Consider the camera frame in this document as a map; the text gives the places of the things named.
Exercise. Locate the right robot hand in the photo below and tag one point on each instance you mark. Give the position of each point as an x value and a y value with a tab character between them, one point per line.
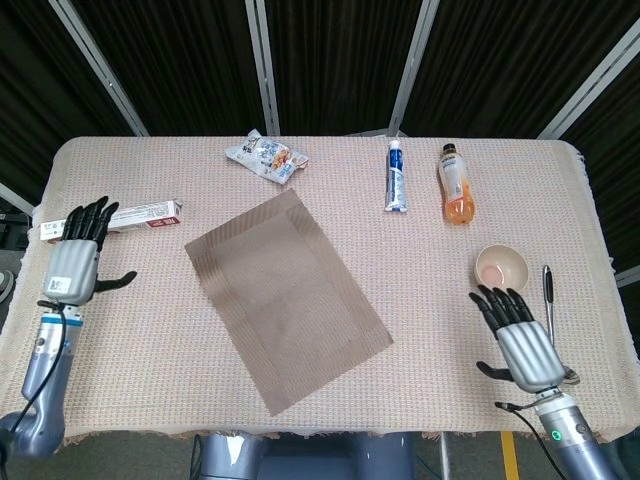
530	355

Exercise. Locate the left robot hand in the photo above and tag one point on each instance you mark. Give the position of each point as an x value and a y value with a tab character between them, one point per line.
72	270

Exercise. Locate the beige bowl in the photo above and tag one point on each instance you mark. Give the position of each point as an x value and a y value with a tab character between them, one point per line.
502	267

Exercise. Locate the brown woven placemat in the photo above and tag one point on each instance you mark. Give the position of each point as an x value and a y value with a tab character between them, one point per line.
285	300

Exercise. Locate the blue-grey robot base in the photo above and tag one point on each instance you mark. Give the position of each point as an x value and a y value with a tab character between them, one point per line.
230	457

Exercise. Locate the long white red box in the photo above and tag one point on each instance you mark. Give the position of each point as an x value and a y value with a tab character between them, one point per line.
145	215

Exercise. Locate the pink woven tablecloth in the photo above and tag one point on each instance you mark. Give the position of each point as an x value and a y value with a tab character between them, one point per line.
425	325

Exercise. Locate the metal table leg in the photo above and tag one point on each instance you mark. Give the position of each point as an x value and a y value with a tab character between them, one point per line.
444	460

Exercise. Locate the orange drink bottle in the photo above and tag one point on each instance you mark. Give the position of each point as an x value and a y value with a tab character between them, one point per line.
455	185

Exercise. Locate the blue white toothpaste tube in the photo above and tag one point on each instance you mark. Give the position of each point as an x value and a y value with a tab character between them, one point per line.
395	180

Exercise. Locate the white snack bag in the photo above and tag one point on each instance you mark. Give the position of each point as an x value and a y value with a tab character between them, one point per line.
267	157

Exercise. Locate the black pleated curtain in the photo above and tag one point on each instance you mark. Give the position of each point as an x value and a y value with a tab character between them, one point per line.
340	60

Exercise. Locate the white frame post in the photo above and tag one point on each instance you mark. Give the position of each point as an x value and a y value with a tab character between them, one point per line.
590	87
263	70
101	70
412	70
629	277
15	196

